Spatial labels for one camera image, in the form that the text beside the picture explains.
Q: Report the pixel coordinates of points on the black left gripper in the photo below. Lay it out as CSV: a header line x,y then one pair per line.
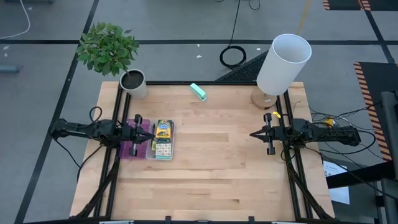
x,y
132,133

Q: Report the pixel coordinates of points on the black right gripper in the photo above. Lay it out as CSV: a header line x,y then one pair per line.
x,y
275,134

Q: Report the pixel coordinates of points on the green yellow crayon box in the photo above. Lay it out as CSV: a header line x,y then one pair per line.
x,y
164,129

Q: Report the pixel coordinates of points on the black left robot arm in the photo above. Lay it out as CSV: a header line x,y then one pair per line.
x,y
81,130

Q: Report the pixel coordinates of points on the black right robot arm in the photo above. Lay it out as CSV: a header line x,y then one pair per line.
x,y
326,135

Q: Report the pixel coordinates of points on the clear plastic pencil box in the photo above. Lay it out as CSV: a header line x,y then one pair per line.
x,y
149,157

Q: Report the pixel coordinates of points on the purple and clear tray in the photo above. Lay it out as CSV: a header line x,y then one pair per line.
x,y
126,152

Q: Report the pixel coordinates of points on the yellow tape tag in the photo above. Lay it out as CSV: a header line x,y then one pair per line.
x,y
276,114

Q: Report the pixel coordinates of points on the black ribbed floor mat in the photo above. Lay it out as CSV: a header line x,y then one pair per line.
x,y
245,73

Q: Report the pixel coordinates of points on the mint green stapler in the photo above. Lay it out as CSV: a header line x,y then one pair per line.
x,y
198,91

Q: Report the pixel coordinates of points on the white lamp with wooden base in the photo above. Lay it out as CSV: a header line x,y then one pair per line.
x,y
283,68

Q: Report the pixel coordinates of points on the green plant in white pot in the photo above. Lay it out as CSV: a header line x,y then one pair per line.
x,y
105,49

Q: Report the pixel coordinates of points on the white paper sheet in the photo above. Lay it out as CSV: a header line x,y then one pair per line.
x,y
340,194

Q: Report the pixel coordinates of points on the black beam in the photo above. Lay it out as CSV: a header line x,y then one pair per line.
x,y
357,177

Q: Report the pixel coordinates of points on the black hazard striped floor mat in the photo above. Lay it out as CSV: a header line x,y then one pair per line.
x,y
379,77
345,3

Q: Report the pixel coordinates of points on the grey floor foot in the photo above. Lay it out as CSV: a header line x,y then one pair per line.
x,y
9,69

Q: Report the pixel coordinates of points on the black aluminium table frame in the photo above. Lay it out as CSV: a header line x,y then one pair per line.
x,y
202,83

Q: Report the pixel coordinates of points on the grey post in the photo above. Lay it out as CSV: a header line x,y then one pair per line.
x,y
388,124

